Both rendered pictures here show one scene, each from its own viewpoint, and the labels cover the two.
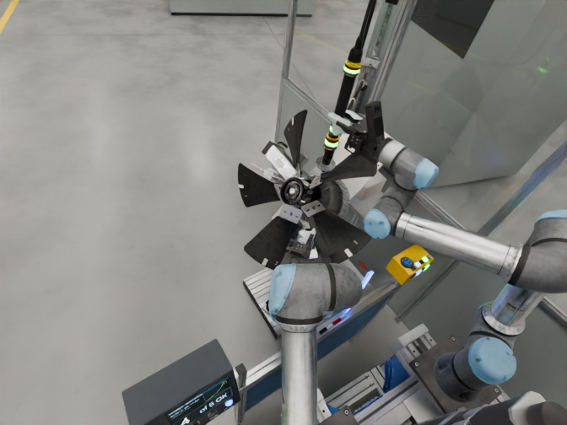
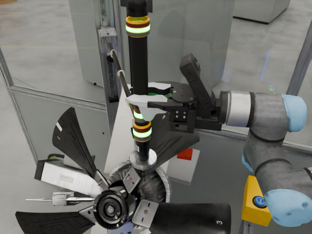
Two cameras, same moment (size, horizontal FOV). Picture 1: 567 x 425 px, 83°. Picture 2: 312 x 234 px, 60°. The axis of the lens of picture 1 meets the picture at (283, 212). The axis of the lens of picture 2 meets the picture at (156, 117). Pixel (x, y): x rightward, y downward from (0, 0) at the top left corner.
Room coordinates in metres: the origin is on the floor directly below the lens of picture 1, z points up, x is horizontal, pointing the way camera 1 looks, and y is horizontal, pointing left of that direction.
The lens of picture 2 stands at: (0.44, 0.10, 1.94)
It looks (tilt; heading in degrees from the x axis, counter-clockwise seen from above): 37 degrees down; 330
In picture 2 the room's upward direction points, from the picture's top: straight up
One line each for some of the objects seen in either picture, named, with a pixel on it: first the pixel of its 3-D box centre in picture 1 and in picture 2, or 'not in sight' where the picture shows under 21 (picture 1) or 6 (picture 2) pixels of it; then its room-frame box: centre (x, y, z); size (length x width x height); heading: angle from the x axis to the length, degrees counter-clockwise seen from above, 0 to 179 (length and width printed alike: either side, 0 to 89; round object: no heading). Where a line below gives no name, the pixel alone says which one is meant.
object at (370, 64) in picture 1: (369, 69); (107, 39); (1.50, -0.28, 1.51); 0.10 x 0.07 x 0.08; 166
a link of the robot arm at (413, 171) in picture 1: (413, 169); (273, 113); (0.71, -0.34, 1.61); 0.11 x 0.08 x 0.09; 51
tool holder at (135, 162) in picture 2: (328, 153); (141, 143); (0.90, -0.12, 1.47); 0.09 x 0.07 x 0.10; 165
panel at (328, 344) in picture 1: (313, 353); not in sight; (0.55, -0.28, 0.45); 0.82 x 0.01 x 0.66; 131
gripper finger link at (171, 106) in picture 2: (350, 127); (168, 102); (0.83, -0.15, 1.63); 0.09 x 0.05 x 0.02; 59
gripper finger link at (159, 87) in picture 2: (347, 121); (151, 95); (0.90, -0.15, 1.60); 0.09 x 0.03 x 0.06; 42
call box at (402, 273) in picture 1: (408, 264); (257, 200); (0.81, -0.58, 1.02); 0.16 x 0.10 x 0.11; 131
